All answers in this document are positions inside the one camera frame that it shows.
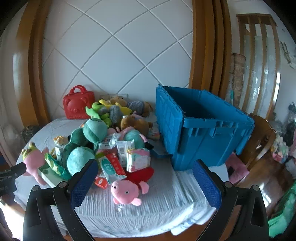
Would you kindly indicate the pink pig plush red dress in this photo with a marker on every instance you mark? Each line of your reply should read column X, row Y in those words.
column 124, row 191

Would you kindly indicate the red white medicine box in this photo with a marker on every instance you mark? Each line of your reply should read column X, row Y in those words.
column 115, row 162

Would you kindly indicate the wooden window frame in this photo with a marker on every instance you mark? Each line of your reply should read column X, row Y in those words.
column 251, row 34

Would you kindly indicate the grey plush toy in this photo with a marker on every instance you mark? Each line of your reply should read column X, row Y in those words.
column 115, row 114

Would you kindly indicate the pink plush with green hat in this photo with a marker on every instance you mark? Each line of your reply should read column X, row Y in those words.
column 33, row 162

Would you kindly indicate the pastel tissue packet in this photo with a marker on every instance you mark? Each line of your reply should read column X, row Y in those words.
column 153, row 133

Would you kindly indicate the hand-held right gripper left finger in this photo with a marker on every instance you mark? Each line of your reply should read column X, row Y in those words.
column 84, row 183

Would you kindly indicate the blue plastic crate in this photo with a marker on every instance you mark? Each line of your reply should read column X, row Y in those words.
column 196, row 139

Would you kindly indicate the pink pig plush teal shirt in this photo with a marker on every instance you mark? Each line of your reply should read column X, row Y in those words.
column 134, row 139

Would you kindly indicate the small orange box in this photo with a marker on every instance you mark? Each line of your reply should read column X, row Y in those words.
column 100, row 182

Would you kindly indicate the red bear-face handbag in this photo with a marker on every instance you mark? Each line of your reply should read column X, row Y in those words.
column 78, row 106

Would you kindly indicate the striped shirt plush toy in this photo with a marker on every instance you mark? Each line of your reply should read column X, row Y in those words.
column 136, row 106

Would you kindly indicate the pink seat cushion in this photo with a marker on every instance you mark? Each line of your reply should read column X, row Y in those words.
column 235, row 172

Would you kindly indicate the white blue medicine box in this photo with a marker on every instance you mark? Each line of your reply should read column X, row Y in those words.
column 59, row 154

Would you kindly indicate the green plastic bag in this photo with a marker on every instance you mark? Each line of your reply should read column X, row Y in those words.
column 283, row 217

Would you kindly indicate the green frog plush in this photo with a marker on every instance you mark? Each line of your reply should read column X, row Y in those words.
column 97, row 109

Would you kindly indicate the tan bear plush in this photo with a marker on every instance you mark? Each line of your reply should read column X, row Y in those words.
column 118, row 101

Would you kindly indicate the pink tissue packet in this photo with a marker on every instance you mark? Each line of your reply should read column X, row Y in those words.
column 138, row 160

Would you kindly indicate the wooden door frame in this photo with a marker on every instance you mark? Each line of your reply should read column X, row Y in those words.
column 30, row 69
column 208, row 46

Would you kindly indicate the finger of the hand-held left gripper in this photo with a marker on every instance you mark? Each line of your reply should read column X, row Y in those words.
column 19, row 168

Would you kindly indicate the green wet wipes pack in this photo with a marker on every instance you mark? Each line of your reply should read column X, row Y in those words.
column 55, row 165

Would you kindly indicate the wooden chair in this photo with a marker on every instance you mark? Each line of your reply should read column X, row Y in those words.
column 261, row 143

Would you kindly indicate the brown teddy bear plush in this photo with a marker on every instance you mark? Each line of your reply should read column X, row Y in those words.
column 124, row 110

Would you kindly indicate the green white box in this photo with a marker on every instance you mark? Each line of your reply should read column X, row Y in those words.
column 49, row 177

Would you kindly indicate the teal dinosaur plush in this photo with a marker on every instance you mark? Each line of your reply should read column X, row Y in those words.
column 78, row 160

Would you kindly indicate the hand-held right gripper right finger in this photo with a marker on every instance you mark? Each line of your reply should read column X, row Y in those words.
column 207, row 185

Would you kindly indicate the dark bag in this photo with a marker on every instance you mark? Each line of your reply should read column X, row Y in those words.
column 29, row 133

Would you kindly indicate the white cloth covered desktop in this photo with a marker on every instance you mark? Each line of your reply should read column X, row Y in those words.
column 161, row 204

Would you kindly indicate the white barcode medicine box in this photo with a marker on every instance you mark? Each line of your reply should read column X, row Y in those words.
column 122, row 150

